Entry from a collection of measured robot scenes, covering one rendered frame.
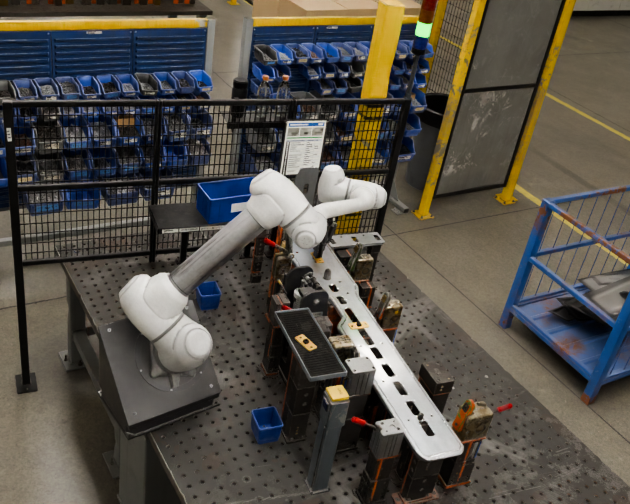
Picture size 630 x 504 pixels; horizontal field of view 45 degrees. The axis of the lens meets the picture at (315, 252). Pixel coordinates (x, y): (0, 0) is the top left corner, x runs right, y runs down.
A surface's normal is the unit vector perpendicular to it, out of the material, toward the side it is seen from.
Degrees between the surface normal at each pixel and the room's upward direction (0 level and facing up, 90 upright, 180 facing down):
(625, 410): 0
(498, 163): 93
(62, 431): 0
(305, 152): 90
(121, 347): 45
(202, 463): 0
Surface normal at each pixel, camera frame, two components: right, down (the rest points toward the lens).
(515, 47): 0.52, 0.54
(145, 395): 0.52, -0.24
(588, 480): 0.15, -0.83
